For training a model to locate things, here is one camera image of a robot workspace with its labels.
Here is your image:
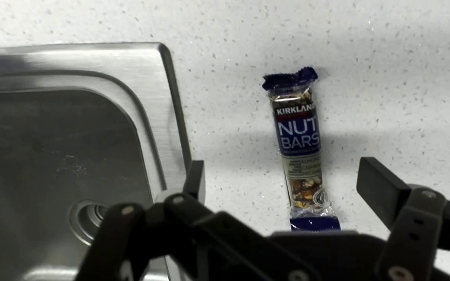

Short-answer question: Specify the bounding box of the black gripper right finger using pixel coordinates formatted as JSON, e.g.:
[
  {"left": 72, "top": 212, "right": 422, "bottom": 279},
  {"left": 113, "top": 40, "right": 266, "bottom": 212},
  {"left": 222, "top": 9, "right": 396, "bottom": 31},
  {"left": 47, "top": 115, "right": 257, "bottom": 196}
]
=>
[{"left": 357, "top": 155, "right": 450, "bottom": 281}]

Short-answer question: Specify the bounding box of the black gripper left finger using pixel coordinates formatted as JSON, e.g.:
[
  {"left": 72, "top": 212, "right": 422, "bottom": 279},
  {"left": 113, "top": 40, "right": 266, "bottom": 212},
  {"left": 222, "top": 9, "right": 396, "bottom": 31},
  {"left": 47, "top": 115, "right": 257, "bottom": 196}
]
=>
[{"left": 75, "top": 159, "right": 310, "bottom": 281}]

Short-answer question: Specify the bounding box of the blue nut bar packet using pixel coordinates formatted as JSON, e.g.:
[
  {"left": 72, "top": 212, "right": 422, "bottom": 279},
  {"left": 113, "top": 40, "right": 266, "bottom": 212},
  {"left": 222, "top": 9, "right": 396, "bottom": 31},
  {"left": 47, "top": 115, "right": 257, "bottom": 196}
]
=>
[{"left": 261, "top": 65, "right": 343, "bottom": 232}]

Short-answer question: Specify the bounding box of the sink drain strainer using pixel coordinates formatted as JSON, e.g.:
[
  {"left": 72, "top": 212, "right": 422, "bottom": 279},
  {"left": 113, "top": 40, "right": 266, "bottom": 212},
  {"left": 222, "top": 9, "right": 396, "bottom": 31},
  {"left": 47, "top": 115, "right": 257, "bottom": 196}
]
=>
[{"left": 68, "top": 199, "right": 114, "bottom": 246}]

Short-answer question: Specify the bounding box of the stainless steel double sink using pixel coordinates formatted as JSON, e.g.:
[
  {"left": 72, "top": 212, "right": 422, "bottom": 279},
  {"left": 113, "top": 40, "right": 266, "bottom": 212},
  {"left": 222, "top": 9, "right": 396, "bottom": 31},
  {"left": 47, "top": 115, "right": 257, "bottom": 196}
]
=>
[{"left": 0, "top": 41, "right": 194, "bottom": 281}]

